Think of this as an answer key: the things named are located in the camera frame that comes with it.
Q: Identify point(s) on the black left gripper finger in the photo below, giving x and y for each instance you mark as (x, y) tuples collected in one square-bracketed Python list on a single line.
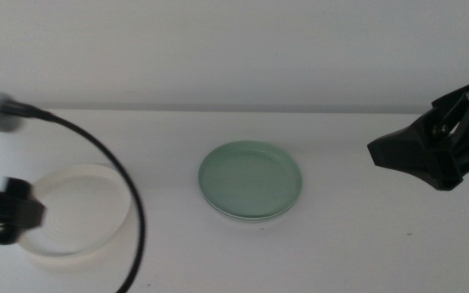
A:
[(4, 236)]

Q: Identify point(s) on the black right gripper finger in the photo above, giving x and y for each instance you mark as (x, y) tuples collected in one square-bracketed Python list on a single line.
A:
[(455, 173), (437, 171)]

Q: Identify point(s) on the white shallow bowl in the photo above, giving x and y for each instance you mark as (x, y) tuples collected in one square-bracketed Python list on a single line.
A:
[(84, 207)]

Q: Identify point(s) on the pale green shallow bowl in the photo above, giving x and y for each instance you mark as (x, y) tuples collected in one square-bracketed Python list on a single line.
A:
[(251, 179)]

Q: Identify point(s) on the grey shallow bowl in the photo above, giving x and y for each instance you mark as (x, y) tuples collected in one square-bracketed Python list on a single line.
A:
[(255, 220)]

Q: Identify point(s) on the white backdrop board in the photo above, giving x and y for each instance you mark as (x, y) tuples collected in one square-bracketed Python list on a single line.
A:
[(234, 49)]

